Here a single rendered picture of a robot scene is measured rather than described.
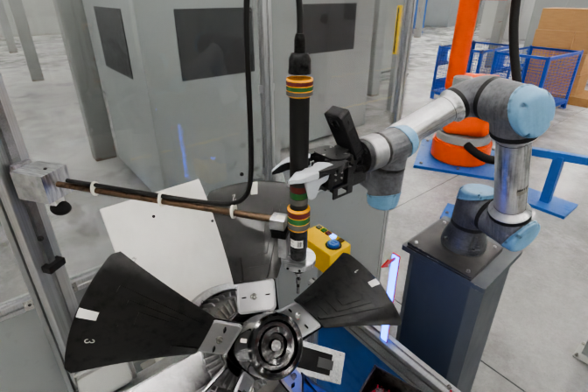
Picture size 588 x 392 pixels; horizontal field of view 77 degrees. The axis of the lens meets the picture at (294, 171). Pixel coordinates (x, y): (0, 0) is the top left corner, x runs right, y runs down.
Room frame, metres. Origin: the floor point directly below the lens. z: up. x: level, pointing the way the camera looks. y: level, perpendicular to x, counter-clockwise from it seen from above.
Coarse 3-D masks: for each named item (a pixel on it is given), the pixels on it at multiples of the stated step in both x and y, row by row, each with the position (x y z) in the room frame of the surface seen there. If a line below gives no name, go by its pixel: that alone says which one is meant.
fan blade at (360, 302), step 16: (352, 256) 0.81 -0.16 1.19; (336, 272) 0.75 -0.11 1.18; (368, 272) 0.77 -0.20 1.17; (320, 288) 0.70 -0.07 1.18; (336, 288) 0.70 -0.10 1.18; (352, 288) 0.71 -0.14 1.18; (368, 288) 0.72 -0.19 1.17; (304, 304) 0.64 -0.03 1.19; (320, 304) 0.64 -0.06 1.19; (336, 304) 0.65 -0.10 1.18; (352, 304) 0.65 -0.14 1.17; (368, 304) 0.67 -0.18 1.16; (384, 304) 0.68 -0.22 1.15; (320, 320) 0.60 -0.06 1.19; (336, 320) 0.60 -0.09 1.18; (352, 320) 0.61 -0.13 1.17; (368, 320) 0.62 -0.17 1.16; (384, 320) 0.64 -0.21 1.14; (400, 320) 0.66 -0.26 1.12
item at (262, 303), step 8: (264, 280) 0.62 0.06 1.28; (272, 280) 0.61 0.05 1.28; (240, 288) 0.62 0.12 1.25; (248, 288) 0.62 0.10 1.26; (256, 288) 0.61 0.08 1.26; (264, 288) 0.61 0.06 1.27; (272, 288) 0.60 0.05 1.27; (240, 296) 0.61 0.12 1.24; (248, 296) 0.60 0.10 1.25; (264, 296) 0.59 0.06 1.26; (272, 296) 0.59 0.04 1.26; (240, 304) 0.60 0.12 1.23; (248, 304) 0.59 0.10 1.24; (256, 304) 0.59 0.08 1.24; (264, 304) 0.58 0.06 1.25; (272, 304) 0.58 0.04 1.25; (240, 312) 0.59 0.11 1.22; (248, 312) 0.58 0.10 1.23
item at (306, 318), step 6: (288, 306) 0.64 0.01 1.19; (294, 306) 0.64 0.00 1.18; (300, 306) 0.64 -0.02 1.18; (282, 312) 0.62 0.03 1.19; (288, 312) 0.62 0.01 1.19; (294, 312) 0.62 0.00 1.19; (300, 312) 0.62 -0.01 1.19; (306, 312) 0.62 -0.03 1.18; (294, 318) 0.60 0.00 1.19; (300, 318) 0.60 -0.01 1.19; (306, 318) 0.60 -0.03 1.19; (312, 318) 0.60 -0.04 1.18; (300, 324) 0.59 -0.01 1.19; (306, 324) 0.59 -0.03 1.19; (312, 324) 0.59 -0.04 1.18; (318, 324) 0.59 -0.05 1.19; (300, 330) 0.57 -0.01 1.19; (306, 330) 0.57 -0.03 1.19; (312, 330) 0.57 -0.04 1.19
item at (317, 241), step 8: (312, 232) 1.10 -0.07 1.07; (320, 232) 1.10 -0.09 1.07; (312, 240) 1.05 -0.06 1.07; (320, 240) 1.05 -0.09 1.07; (328, 240) 1.05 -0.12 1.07; (312, 248) 1.03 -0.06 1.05; (320, 248) 1.00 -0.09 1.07; (328, 248) 1.00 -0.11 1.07; (336, 248) 1.00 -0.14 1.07; (344, 248) 1.01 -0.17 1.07; (320, 256) 1.00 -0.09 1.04; (328, 256) 0.97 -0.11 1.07; (336, 256) 0.98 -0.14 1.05; (320, 264) 1.00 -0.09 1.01; (328, 264) 0.97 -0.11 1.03
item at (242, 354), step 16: (240, 320) 0.59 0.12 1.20; (256, 320) 0.53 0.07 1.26; (272, 320) 0.53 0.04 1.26; (288, 320) 0.54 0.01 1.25; (240, 336) 0.52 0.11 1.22; (256, 336) 0.51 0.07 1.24; (272, 336) 0.52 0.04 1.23; (288, 336) 0.52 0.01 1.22; (240, 352) 0.50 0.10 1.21; (256, 352) 0.49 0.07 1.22; (272, 352) 0.50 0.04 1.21; (288, 352) 0.50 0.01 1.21; (240, 368) 0.52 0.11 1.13; (256, 368) 0.46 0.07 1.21; (272, 368) 0.47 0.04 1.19; (288, 368) 0.48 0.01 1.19
